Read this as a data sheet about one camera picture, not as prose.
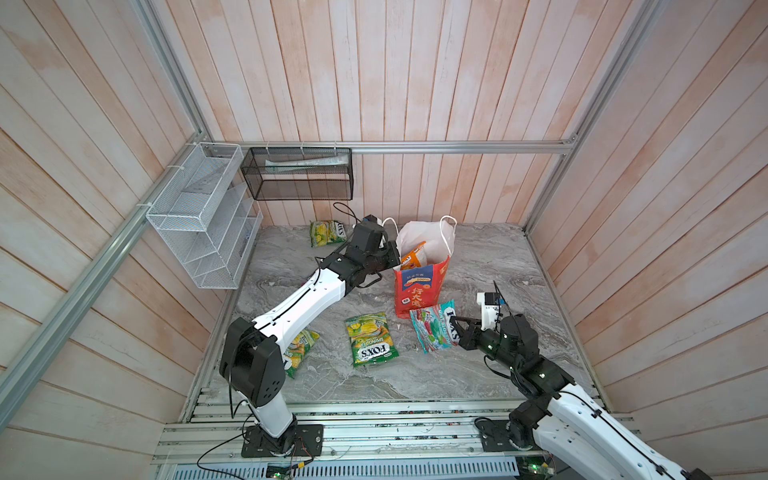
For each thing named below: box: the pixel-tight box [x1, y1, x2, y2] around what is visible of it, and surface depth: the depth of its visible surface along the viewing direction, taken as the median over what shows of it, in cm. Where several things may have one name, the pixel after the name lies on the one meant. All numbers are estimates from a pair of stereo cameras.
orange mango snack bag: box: [400, 240, 427, 270], surface depth 92 cm
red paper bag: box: [393, 215, 458, 319], surface depth 90 cm
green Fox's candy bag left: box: [283, 329, 321, 379], surface depth 88 cm
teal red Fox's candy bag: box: [410, 299, 460, 354], surface depth 82 cm
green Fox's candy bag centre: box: [345, 312, 399, 367], surface depth 90 cm
